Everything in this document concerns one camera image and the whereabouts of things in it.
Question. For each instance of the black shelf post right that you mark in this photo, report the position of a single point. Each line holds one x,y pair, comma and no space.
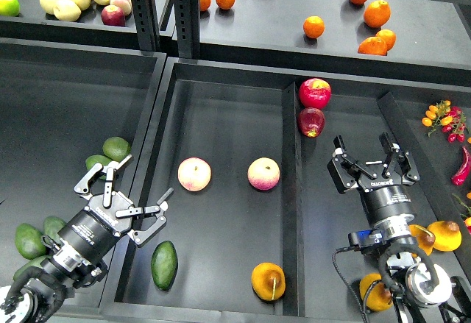
186,14

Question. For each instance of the yellow pear far right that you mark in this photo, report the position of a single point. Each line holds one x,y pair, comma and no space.
447,235

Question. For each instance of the black tray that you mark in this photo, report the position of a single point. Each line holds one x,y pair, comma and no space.
229,116
59,103

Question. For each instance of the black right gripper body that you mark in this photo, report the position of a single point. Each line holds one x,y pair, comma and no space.
385,197

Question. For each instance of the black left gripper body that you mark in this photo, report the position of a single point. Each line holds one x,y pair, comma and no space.
95,230

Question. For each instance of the bright red apple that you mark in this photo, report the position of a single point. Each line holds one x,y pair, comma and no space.
315,92

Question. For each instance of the pink yellow apple left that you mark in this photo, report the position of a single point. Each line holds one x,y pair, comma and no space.
194,174

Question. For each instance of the green avocado upper right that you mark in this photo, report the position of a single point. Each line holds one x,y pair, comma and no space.
116,148

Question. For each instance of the pink peach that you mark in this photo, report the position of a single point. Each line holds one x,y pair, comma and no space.
125,5

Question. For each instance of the cherry tomato bunch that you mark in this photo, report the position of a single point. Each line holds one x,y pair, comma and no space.
447,118

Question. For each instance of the red chili pepper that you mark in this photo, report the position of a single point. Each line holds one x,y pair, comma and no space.
461,175

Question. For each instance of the black shelf post left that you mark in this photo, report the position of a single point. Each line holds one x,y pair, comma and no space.
146,23

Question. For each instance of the orange lower right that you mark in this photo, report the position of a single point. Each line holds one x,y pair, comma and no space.
388,36

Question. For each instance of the black slanted divider bar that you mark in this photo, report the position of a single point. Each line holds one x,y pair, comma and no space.
436,161

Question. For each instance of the yellow pear bottom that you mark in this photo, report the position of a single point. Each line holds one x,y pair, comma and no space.
379,298

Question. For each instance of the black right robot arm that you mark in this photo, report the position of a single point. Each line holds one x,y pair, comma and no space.
413,280

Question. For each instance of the black shelf post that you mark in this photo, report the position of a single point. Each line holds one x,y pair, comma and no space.
146,23
186,14

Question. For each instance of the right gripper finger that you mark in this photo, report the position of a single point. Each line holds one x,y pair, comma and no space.
399,165
345,170

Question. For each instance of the black middle tray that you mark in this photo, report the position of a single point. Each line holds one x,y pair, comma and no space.
229,116

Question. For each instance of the green avocado upper left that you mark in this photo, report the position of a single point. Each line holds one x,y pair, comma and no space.
94,159

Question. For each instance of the large orange right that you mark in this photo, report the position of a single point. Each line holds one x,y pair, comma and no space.
377,14

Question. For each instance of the orange lower front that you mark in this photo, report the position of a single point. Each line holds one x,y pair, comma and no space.
373,45

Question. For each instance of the green avocado bottom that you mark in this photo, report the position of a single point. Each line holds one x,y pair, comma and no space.
33,262

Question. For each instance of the orange middle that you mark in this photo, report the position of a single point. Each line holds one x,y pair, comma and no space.
313,27

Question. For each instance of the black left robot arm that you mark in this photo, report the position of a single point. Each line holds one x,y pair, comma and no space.
77,259

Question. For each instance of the black left tray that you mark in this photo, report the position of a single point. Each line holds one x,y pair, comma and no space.
59,103

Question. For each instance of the green avocado lower left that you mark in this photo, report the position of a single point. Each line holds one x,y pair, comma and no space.
28,241

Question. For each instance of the pale yellow pear front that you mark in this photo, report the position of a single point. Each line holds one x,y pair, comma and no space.
66,10

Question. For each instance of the pink yellow apple right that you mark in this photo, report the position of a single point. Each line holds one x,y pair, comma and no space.
263,174

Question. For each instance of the dark red shelf apple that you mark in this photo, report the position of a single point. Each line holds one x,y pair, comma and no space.
113,15

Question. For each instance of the green avocado lower middle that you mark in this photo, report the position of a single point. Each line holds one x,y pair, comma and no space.
51,226

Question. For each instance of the yellow brown pear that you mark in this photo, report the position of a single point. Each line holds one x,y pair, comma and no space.
268,281

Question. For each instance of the pink yellow apple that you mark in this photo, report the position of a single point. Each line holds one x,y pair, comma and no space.
194,174
263,174

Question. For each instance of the yellow pear with stem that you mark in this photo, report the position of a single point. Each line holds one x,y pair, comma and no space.
425,238

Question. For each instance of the dark green avocado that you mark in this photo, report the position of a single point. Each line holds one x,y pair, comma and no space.
164,264

